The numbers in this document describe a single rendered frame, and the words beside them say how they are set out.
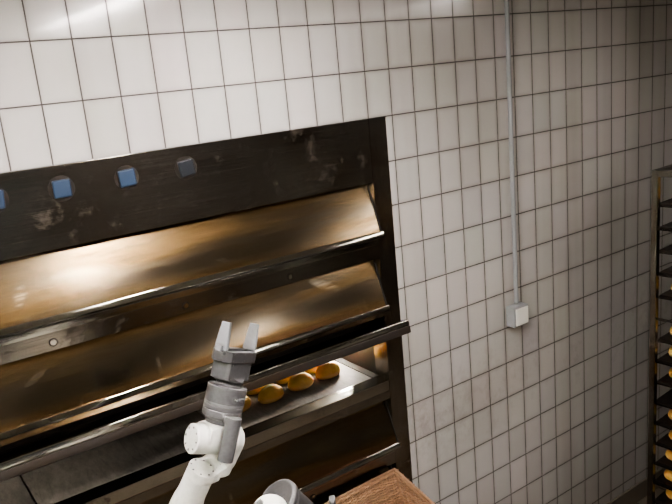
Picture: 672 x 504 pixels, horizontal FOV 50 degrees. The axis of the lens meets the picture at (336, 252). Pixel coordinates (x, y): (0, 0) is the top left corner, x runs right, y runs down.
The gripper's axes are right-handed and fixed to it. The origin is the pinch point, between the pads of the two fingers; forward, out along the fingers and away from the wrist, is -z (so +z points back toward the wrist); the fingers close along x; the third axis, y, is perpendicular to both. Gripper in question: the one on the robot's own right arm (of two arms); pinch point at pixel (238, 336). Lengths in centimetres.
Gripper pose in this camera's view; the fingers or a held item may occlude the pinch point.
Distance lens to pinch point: 163.2
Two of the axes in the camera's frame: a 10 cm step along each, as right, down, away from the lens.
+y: -8.7, -1.7, 4.7
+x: -4.5, -1.3, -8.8
